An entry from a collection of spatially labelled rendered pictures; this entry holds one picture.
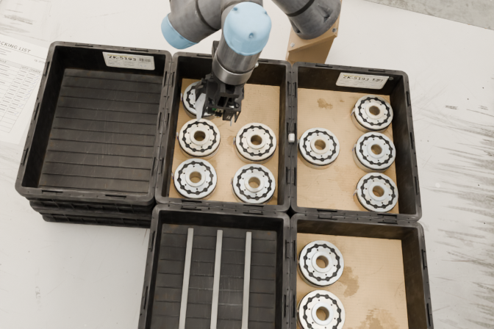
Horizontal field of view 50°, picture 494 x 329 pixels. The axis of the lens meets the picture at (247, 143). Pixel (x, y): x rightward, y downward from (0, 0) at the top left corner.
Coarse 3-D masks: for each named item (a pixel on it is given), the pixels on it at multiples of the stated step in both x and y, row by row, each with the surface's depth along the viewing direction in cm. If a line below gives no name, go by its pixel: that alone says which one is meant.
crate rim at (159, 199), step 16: (176, 64) 130; (272, 64) 132; (288, 64) 132; (288, 80) 130; (288, 96) 128; (288, 112) 126; (288, 128) 125; (288, 144) 123; (160, 160) 120; (288, 160) 121; (160, 176) 117; (288, 176) 119; (160, 192) 115; (288, 192) 118; (240, 208) 115; (256, 208) 115; (272, 208) 116; (288, 208) 116
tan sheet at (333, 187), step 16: (304, 96) 140; (320, 96) 141; (336, 96) 141; (352, 96) 142; (384, 96) 142; (304, 112) 138; (320, 112) 139; (336, 112) 139; (304, 128) 136; (336, 128) 137; (352, 128) 137; (352, 144) 135; (336, 160) 133; (352, 160) 134; (304, 176) 130; (320, 176) 131; (336, 176) 131; (352, 176) 132; (304, 192) 129; (320, 192) 129; (336, 192) 129; (352, 192) 130; (336, 208) 128; (352, 208) 128
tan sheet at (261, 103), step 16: (192, 80) 140; (256, 96) 139; (272, 96) 140; (240, 112) 137; (256, 112) 137; (272, 112) 137; (224, 128) 134; (240, 128) 135; (272, 128) 136; (176, 144) 131; (224, 144) 132; (256, 144) 133; (176, 160) 129; (208, 160) 130; (224, 160) 131; (240, 160) 131; (272, 160) 132; (224, 176) 129; (224, 192) 127
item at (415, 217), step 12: (360, 72) 134; (372, 72) 133; (384, 72) 134; (396, 72) 134; (408, 84) 133; (408, 96) 131; (408, 108) 130; (408, 120) 128; (408, 132) 127; (420, 204) 119; (348, 216) 117; (360, 216) 117; (372, 216) 117; (384, 216) 117; (396, 216) 118; (408, 216) 118; (420, 216) 118
